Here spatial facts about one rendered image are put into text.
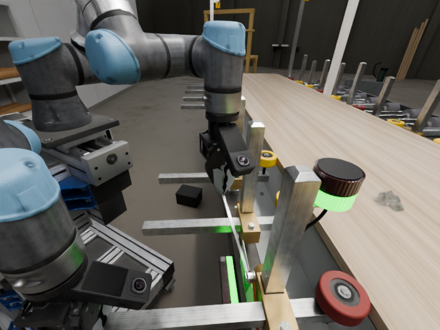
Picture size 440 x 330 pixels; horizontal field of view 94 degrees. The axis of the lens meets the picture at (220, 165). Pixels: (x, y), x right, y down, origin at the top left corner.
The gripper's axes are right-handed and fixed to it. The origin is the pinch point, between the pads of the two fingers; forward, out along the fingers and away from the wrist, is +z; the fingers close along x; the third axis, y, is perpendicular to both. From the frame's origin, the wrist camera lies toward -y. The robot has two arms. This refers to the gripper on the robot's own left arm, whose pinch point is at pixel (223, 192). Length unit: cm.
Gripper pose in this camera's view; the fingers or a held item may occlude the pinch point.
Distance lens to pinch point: 52.0
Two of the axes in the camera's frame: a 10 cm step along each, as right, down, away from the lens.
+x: -9.1, 1.9, -3.7
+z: -0.2, 8.6, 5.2
